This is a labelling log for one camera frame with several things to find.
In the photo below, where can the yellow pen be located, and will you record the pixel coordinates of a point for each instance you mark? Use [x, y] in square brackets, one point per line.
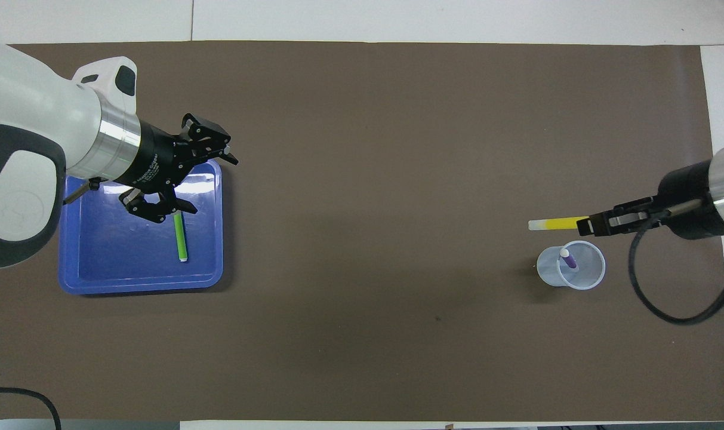
[558, 223]

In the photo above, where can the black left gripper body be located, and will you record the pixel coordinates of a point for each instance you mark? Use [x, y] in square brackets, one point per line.
[156, 161]

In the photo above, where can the blue plastic tray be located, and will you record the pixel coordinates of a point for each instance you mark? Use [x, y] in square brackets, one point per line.
[123, 257]

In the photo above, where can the brown table mat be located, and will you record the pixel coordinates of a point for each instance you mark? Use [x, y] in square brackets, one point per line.
[367, 179]

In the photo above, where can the green pen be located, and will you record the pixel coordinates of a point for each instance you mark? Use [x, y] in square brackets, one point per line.
[181, 239]

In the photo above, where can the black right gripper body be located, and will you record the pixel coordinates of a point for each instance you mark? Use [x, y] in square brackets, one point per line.
[690, 200]

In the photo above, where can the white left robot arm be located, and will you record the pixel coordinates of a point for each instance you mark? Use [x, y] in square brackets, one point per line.
[33, 119]

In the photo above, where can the translucent plastic cup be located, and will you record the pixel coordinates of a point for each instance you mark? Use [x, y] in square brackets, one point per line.
[588, 272]

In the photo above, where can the purple pen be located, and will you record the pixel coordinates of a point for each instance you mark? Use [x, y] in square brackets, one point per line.
[569, 261]

